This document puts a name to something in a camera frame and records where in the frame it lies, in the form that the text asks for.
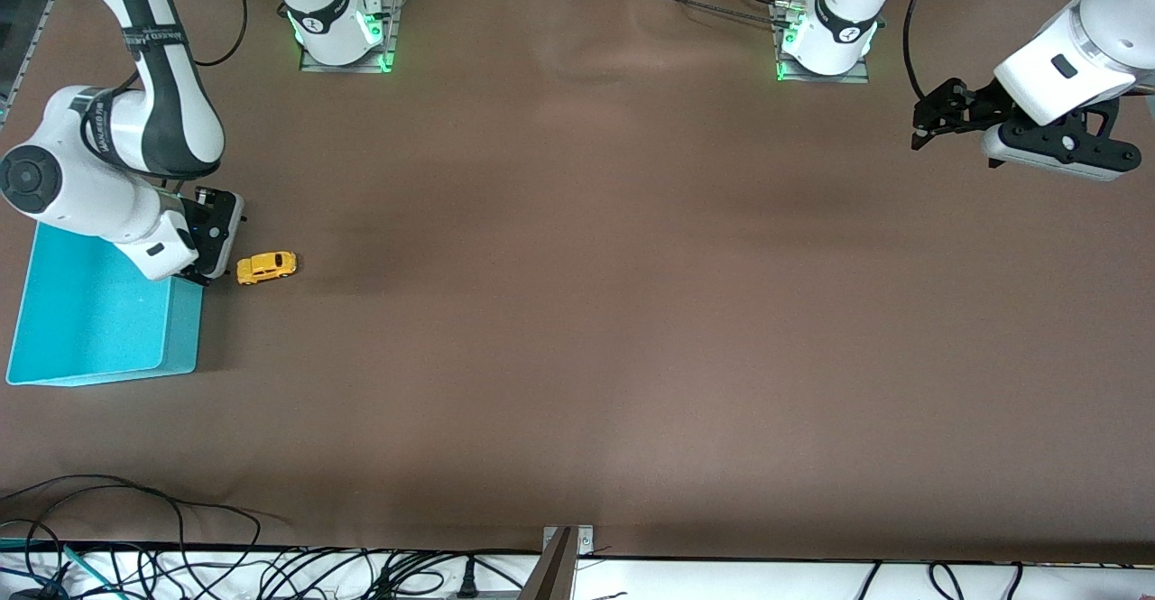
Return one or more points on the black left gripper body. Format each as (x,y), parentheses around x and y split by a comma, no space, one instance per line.
(981,104)

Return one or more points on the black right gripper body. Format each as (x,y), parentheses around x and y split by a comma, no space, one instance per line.
(193,221)

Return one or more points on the yellow beetle toy car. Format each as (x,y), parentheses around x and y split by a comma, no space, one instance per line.
(267,267)

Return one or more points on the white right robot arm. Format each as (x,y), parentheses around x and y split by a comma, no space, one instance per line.
(135,131)

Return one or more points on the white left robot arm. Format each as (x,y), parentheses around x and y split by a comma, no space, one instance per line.
(1083,50)

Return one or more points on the turquoise plastic bin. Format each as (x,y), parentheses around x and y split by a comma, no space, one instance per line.
(90,329)

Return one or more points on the black power plug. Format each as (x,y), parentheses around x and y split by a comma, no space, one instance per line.
(467,580)

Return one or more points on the grey power strip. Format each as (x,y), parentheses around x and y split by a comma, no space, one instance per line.
(487,595)

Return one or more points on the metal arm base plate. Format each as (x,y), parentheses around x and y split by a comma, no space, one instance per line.
(393,32)
(853,77)

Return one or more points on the metal frame rail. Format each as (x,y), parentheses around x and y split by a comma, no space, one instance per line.
(23,32)

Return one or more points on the metal table clamp bracket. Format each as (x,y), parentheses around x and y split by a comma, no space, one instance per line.
(564,541)

